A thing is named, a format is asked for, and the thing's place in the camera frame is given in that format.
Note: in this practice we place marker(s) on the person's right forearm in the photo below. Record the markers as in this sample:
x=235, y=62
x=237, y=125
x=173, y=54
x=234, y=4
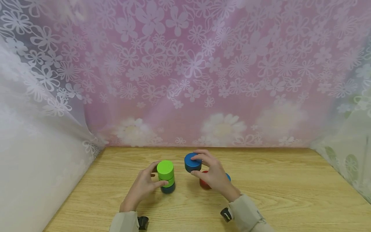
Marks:
x=249, y=216

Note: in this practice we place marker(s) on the person's right index finger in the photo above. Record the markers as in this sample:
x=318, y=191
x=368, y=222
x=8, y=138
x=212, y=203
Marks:
x=200, y=157

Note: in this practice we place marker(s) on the person's left forearm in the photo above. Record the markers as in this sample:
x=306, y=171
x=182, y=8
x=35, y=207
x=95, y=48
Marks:
x=124, y=222

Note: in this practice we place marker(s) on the dark blue cylinder block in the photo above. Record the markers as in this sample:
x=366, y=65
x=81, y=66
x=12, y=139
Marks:
x=168, y=189

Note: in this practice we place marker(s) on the red cylinder block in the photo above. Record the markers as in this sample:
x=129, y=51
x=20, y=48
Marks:
x=204, y=184

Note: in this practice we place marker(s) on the person's left hand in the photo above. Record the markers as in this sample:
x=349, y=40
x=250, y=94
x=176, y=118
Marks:
x=140, y=190

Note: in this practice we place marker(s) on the person's right hand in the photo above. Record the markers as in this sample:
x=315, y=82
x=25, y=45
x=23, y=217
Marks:
x=216, y=177

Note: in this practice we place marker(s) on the person's left index finger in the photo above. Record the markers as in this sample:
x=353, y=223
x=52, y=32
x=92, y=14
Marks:
x=152, y=167

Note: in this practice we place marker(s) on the person's left thumb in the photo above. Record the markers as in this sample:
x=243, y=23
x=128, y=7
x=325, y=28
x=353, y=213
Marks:
x=161, y=184

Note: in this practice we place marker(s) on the green cylinder block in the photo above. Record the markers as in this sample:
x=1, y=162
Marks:
x=170, y=182
x=165, y=169

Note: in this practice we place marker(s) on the person's right thumb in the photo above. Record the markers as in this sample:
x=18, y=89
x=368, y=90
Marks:
x=198, y=174

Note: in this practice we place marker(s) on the black wrist band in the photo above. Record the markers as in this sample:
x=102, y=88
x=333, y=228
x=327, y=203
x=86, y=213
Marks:
x=143, y=222
x=226, y=214

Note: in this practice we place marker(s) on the person's right middle finger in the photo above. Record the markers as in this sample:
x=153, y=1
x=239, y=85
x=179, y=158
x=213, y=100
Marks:
x=204, y=151

